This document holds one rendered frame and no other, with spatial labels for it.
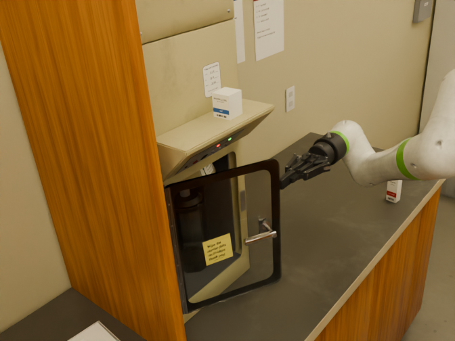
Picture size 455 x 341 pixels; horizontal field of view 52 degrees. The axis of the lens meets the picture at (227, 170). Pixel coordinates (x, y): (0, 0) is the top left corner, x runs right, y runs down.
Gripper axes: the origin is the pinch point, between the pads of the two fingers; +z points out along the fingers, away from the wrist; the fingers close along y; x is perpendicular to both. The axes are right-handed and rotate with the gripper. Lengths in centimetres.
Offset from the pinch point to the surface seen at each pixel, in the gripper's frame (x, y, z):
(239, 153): -7.8, -11.2, 6.5
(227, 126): -23.7, -0.7, 22.2
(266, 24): -27, -55, -66
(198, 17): -46, -11, 18
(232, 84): -28.1, -11.0, 7.5
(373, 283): 52, 15, -31
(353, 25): -12, -56, -147
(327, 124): 38, -56, -122
